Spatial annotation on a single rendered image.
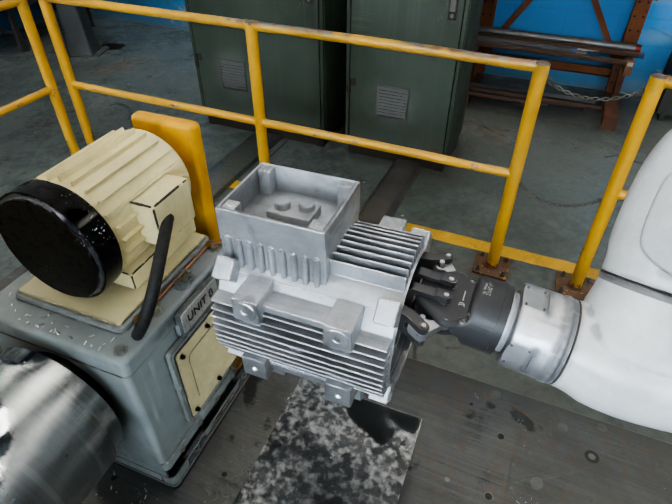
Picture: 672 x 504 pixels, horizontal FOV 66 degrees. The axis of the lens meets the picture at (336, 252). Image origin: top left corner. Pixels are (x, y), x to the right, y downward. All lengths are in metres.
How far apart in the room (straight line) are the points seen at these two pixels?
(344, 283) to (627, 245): 0.26
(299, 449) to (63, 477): 0.36
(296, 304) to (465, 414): 0.68
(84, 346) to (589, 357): 0.65
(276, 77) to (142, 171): 2.84
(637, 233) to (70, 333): 0.74
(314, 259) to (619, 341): 0.29
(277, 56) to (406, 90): 0.88
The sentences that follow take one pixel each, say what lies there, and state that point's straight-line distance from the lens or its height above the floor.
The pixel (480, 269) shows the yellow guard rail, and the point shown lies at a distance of 2.71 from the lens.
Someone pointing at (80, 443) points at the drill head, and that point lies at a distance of 0.83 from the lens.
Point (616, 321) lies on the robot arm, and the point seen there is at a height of 1.39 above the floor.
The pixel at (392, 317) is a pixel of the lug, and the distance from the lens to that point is 0.49.
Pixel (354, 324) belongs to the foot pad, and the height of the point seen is 1.37.
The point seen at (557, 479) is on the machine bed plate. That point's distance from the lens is 1.12.
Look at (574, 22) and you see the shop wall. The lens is 5.00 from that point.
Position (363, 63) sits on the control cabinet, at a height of 0.64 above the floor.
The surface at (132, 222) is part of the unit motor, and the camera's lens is 0.82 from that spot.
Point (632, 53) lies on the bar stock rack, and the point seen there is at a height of 0.48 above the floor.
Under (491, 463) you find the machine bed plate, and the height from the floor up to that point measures 0.80.
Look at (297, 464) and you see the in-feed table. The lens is 0.93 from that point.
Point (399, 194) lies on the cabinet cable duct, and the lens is 3.16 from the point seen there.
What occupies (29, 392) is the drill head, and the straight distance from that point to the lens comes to 0.82.
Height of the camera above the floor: 1.73
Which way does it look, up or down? 39 degrees down
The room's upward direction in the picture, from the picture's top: straight up
